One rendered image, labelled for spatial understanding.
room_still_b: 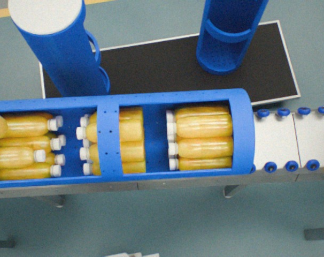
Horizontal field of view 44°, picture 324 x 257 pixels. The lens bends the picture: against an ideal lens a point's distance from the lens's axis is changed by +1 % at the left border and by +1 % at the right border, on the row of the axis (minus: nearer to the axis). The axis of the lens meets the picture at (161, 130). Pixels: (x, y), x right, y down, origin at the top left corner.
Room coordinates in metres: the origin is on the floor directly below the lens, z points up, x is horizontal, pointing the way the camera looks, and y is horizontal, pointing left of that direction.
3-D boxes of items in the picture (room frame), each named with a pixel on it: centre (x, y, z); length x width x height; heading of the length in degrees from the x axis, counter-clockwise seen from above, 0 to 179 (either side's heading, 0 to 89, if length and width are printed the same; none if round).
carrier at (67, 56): (0.90, 0.44, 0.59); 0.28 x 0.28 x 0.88
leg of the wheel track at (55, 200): (0.25, 0.59, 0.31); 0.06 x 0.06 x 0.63; 3
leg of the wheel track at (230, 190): (0.30, -0.39, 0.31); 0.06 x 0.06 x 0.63; 3
